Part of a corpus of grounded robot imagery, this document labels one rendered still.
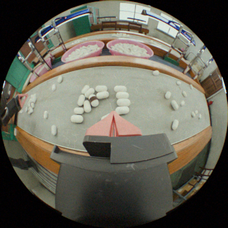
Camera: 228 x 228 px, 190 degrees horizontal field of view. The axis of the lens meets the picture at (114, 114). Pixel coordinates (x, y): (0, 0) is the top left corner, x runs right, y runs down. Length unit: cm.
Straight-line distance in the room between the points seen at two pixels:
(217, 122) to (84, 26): 604
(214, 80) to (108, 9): 600
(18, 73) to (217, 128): 527
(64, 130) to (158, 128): 29
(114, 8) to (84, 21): 259
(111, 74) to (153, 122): 21
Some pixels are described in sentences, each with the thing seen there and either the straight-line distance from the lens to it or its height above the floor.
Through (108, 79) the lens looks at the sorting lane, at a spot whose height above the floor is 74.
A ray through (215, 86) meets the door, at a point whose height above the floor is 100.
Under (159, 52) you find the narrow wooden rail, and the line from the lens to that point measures 71.
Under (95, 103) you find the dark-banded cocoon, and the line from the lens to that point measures 20.
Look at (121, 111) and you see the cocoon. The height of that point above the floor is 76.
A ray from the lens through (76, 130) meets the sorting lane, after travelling 22.
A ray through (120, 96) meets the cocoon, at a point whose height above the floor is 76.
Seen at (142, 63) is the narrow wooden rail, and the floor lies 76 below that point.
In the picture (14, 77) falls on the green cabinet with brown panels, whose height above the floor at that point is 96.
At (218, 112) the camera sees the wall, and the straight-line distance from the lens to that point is 431.
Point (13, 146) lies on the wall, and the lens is 201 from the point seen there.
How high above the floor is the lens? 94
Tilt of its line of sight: 76 degrees down
